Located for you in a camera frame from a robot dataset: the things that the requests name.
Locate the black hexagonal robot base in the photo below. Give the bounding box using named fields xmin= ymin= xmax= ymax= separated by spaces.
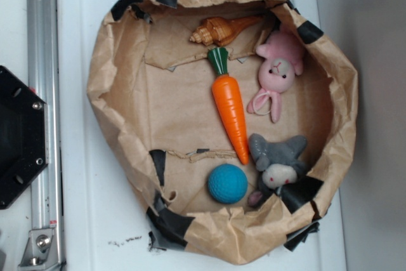
xmin=0 ymin=66 xmax=48 ymax=210

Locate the aluminium extrusion rail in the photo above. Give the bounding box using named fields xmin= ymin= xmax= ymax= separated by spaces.
xmin=27 ymin=0 xmax=67 ymax=270

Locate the blue dimpled ball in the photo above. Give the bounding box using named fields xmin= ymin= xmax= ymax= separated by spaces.
xmin=207 ymin=164 xmax=248 ymax=204

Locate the brown paper bag container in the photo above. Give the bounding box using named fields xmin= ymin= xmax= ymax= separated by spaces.
xmin=87 ymin=0 xmax=358 ymax=265

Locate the orange plastic toy carrot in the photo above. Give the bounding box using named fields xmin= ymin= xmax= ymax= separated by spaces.
xmin=207 ymin=48 xmax=249 ymax=165

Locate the white plastic tray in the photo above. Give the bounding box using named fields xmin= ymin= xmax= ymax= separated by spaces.
xmin=56 ymin=0 xmax=348 ymax=271

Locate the brown plastic conch shell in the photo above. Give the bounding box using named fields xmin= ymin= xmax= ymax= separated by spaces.
xmin=189 ymin=15 xmax=265 ymax=47

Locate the gray plush bunny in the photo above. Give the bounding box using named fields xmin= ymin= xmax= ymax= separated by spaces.
xmin=247 ymin=133 xmax=310 ymax=208

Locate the pink plush bunny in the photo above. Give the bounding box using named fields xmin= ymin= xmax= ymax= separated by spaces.
xmin=247 ymin=25 xmax=305 ymax=123

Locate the metal corner bracket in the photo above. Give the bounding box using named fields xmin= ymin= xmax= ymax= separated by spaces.
xmin=18 ymin=228 xmax=59 ymax=270

